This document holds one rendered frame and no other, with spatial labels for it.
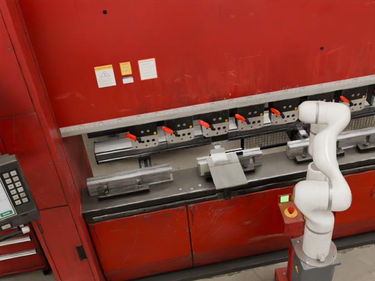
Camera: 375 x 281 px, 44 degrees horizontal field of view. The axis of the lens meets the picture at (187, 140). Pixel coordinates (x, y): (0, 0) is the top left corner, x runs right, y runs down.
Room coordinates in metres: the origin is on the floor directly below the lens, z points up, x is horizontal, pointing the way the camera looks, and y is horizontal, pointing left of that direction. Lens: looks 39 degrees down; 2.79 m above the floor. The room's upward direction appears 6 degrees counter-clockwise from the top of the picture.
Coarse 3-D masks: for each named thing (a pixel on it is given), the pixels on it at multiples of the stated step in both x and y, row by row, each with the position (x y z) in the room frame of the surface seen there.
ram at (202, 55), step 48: (48, 0) 1.96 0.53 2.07; (96, 0) 1.98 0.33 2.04; (144, 0) 2.00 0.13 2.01; (192, 0) 2.03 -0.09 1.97; (240, 0) 2.05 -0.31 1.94; (288, 0) 2.08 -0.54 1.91; (336, 0) 2.11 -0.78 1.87; (48, 48) 1.95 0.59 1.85; (96, 48) 1.97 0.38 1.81; (144, 48) 2.00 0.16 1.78; (192, 48) 2.03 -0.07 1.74; (240, 48) 2.05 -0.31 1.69; (288, 48) 2.08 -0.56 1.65; (336, 48) 2.11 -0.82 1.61; (96, 96) 1.97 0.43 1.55; (144, 96) 2.00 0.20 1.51; (192, 96) 2.02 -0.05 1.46; (240, 96) 2.05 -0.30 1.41; (288, 96) 2.08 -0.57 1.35
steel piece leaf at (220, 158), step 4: (224, 152) 2.08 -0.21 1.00; (212, 156) 2.06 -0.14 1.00; (216, 156) 2.05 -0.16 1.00; (220, 156) 2.05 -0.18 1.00; (224, 156) 2.05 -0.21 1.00; (216, 160) 2.02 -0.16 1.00; (220, 160) 2.02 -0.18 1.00; (224, 160) 2.01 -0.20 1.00; (228, 160) 1.99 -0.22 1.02; (216, 164) 1.98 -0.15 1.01
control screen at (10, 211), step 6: (0, 186) 1.44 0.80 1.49; (0, 192) 1.44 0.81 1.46; (0, 198) 1.43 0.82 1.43; (6, 198) 1.44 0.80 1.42; (0, 204) 1.43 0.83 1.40; (6, 204) 1.44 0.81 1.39; (0, 210) 1.43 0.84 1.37; (6, 210) 1.43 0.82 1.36; (12, 210) 1.44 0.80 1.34; (0, 216) 1.42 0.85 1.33
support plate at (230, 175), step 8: (208, 160) 2.03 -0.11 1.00; (232, 160) 2.01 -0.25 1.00; (216, 168) 1.95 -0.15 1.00; (224, 168) 1.94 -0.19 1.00; (232, 168) 1.94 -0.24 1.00; (240, 168) 1.93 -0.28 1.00; (216, 176) 1.89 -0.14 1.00; (224, 176) 1.88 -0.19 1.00; (232, 176) 1.87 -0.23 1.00; (240, 176) 1.87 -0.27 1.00; (216, 184) 1.82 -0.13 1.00; (224, 184) 1.82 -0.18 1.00; (232, 184) 1.81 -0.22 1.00; (240, 184) 1.81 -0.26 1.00
